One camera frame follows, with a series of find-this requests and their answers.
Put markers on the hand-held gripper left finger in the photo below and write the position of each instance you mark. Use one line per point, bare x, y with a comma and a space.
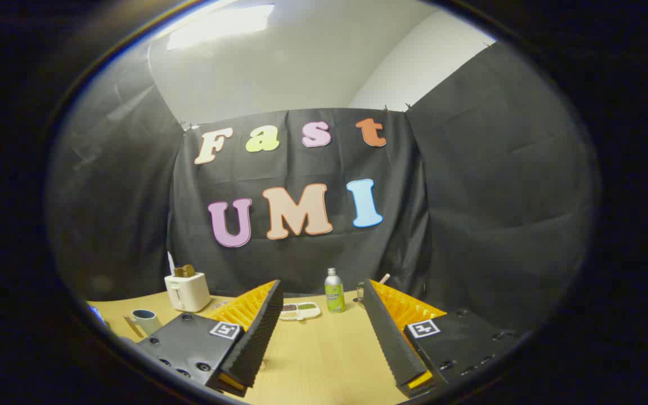
256, 337

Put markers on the green juice bottle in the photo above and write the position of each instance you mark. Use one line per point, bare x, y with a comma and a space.
334, 298

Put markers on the dark glass with stick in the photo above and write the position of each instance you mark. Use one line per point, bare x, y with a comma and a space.
360, 292

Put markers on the white toaster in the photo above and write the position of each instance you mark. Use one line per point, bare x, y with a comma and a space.
188, 292

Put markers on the brown toast slice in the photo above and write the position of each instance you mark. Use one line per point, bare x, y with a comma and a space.
184, 271

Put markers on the black backdrop cloth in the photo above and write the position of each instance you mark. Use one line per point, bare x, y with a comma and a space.
487, 197

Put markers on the grey cup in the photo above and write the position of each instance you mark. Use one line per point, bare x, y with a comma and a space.
148, 323

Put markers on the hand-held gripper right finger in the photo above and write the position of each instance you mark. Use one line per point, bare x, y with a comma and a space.
391, 337

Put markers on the wooden table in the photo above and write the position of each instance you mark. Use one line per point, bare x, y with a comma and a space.
324, 360

